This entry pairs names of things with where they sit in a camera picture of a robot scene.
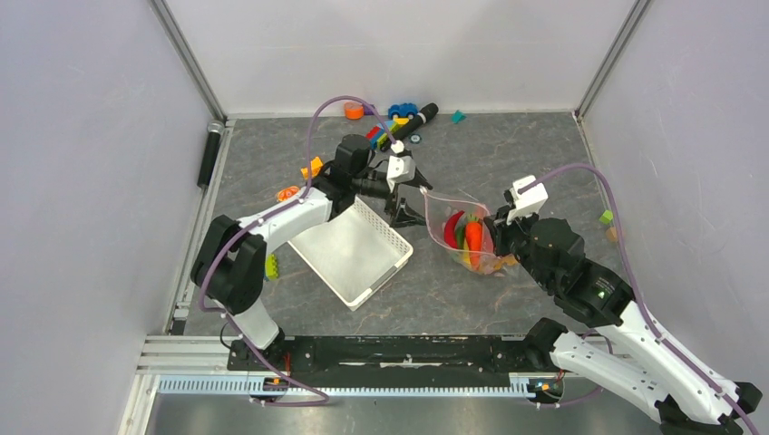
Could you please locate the black microphone on table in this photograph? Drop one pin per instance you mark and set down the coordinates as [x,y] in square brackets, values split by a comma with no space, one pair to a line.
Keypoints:
[423,116]

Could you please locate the white perforated plastic basket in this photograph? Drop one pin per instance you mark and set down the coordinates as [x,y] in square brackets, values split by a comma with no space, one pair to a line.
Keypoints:
[355,254]

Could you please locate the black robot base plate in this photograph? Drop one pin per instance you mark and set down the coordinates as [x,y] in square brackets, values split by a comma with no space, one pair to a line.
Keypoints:
[415,361]

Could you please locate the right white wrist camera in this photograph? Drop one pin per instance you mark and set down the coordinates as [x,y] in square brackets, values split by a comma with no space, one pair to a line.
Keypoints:
[524,198]

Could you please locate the white slotted cable duct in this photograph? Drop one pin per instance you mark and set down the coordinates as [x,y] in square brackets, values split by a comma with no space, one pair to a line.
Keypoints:
[261,386]

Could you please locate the red toy chili pepper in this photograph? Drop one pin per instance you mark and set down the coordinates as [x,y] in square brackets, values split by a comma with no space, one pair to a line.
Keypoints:
[449,236]

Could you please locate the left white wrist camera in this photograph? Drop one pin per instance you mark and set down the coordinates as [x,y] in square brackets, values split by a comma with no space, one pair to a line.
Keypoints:
[400,166]

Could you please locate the orange toy building block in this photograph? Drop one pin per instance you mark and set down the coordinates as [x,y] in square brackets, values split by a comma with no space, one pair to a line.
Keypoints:
[313,168]

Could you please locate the clear zip top bag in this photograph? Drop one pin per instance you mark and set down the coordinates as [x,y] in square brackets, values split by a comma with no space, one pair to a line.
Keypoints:
[439,207]

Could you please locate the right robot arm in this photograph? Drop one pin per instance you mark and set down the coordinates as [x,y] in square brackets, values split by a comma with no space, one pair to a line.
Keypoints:
[668,383]

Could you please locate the lime green building block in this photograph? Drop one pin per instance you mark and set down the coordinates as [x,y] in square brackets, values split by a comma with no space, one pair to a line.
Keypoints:
[271,268]

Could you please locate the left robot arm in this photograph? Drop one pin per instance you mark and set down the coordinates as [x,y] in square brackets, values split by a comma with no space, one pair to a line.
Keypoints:
[229,267]

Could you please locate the orange toy peeled tangerine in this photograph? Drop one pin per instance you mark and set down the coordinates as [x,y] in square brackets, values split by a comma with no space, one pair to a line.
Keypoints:
[287,193]

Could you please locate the green toy cube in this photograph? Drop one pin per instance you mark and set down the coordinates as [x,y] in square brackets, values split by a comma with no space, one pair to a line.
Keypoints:
[607,218]

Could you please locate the blue toy car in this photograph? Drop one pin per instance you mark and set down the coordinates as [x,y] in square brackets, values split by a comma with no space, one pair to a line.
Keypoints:
[402,110]

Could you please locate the green toy chili pepper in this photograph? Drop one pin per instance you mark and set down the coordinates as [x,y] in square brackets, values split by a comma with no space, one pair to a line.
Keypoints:
[460,236]

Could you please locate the teal toy block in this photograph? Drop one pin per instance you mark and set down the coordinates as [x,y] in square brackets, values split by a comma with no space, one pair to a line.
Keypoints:
[458,116]

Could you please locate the yellow toy fruit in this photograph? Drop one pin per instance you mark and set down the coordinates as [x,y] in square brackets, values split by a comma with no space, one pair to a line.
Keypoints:
[471,259]

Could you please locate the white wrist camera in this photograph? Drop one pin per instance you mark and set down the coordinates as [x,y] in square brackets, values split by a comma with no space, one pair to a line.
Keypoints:
[400,166]
[524,198]

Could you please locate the multicolour toy block stack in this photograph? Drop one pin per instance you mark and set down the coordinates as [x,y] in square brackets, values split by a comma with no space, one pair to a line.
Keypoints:
[377,136]

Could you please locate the black microphone by wall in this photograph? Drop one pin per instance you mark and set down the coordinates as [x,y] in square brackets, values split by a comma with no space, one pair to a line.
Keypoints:
[210,154]

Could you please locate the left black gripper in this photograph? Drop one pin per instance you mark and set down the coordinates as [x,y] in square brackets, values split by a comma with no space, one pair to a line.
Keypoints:
[407,216]

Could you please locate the orange toy carrot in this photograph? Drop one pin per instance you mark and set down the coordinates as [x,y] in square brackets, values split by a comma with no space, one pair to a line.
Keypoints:
[474,241]

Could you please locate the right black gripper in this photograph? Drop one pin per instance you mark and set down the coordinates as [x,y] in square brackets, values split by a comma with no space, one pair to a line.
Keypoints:
[499,227]

